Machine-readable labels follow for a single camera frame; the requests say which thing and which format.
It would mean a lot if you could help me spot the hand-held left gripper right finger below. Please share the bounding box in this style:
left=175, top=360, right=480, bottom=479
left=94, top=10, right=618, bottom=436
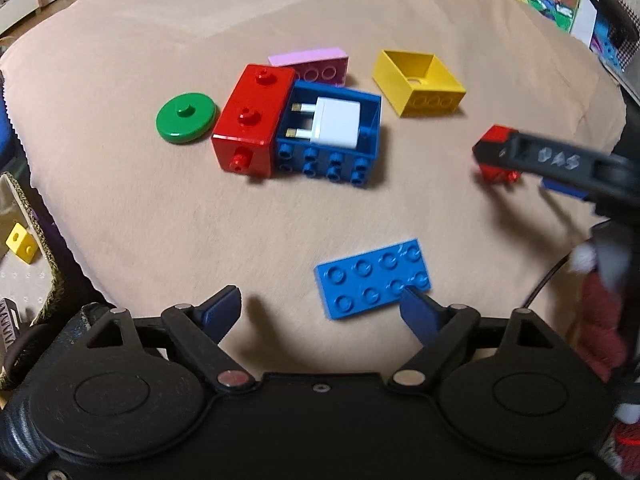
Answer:
left=387, top=285, right=557, bottom=392

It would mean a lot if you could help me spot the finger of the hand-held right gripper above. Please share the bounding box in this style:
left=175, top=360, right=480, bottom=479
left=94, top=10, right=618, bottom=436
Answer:
left=472, top=131, right=636, bottom=197

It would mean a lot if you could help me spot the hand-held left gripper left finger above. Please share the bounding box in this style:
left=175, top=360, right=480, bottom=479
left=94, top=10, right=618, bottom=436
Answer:
left=82, top=285, right=257, bottom=392

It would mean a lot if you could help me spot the small red building brick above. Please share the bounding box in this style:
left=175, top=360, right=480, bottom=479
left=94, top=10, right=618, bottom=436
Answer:
left=472, top=125, right=523, bottom=184

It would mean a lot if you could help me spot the yellow hollow building brick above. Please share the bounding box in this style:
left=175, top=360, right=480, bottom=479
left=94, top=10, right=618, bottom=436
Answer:
left=372, top=50, right=467, bottom=118

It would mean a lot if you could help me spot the large red building brick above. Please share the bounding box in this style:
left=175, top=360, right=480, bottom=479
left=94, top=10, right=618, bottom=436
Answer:
left=211, top=64, right=297, bottom=179

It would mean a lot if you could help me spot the blue hollow building brick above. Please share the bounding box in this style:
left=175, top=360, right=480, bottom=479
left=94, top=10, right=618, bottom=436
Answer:
left=274, top=80, right=383, bottom=190

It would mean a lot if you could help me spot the beige fabric basket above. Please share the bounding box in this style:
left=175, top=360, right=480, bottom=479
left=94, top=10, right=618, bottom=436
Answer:
left=0, top=172, right=83, bottom=401

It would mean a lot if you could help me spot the pink building brick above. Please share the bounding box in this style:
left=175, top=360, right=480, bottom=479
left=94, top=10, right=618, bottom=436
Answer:
left=267, top=47, right=349, bottom=88

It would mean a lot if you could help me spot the flat blue studded plate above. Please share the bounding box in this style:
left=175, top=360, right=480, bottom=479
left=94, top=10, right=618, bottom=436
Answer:
left=314, top=239, right=432, bottom=320

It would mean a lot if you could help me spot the red and grey fuzzy cloth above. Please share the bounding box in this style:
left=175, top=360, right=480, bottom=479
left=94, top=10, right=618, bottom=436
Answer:
left=570, top=222, right=633, bottom=381

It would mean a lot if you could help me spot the beige blanket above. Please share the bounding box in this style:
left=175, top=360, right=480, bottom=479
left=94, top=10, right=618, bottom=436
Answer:
left=0, top=0, right=628, bottom=376

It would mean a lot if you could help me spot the blue printed box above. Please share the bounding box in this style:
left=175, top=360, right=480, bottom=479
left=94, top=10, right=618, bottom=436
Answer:
left=590, top=10, right=626, bottom=68

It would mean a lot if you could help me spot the dark zigzag-edged cloth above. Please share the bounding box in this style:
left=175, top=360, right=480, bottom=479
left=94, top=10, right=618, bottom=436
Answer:
left=0, top=45, right=108, bottom=311

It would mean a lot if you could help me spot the green plastic disc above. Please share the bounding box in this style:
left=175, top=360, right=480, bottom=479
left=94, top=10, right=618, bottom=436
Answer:
left=156, top=92, right=218, bottom=144

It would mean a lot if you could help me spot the small yellow cube brick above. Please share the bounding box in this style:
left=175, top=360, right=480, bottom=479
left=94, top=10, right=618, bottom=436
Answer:
left=5, top=222, right=42, bottom=264

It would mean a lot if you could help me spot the white charger plug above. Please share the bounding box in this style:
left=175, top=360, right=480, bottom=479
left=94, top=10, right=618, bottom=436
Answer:
left=285, top=97, right=362, bottom=150

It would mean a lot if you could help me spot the black cable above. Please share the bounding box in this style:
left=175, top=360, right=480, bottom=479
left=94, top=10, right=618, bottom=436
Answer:
left=522, top=250, right=573, bottom=311

